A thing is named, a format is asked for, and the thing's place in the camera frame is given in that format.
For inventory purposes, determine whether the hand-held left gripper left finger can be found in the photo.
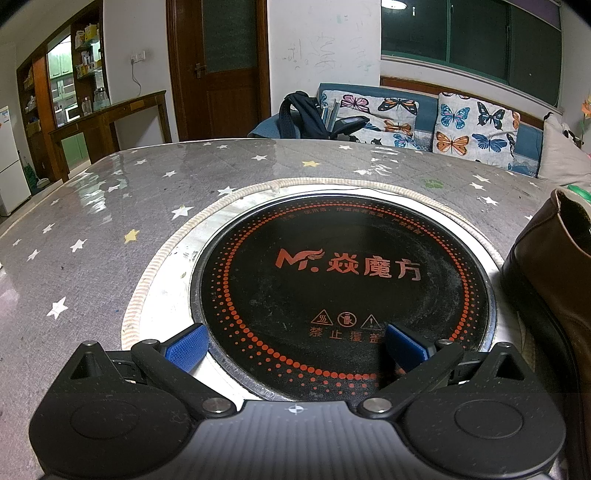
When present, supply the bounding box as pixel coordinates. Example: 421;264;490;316
69;323;236;420

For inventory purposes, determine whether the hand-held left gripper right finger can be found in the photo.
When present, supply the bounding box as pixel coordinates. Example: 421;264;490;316
359;324;525;421

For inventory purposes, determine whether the brown leather shoe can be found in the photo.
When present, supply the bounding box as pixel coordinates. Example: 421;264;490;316
501;187;591;480

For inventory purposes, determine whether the round black induction cooker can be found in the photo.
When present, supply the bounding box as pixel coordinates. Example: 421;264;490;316
121;178;518;402

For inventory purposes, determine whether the square butterfly-print cushion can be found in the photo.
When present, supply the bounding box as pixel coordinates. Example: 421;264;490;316
431;91;520;171

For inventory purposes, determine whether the black seat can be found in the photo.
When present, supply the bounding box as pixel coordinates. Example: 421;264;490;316
328;115;370;139

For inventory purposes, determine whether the blue sofa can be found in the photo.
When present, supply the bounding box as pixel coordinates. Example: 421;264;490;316
247;83;591;195

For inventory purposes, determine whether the flat butterfly-print cushion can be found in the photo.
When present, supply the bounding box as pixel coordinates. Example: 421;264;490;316
320;90;420;148

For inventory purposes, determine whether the wooden console table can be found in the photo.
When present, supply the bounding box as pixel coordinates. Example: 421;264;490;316
48;90;172;183

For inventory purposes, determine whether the beige pillow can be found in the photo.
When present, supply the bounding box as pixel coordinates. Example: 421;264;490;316
537;114;591;188

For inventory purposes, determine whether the brown wooden door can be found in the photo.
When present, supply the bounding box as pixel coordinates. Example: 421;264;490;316
166;0;272;143

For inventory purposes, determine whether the black backpack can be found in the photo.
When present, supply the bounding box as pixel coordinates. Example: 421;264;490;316
278;91;329;139

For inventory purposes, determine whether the white refrigerator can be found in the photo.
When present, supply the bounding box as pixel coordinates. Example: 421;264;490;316
0;105;32;217

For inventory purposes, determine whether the green-framed window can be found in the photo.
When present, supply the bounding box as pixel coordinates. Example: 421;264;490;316
381;0;564;109

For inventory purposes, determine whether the wooden shelf cabinet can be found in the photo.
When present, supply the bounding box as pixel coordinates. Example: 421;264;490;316
16;0;112;183

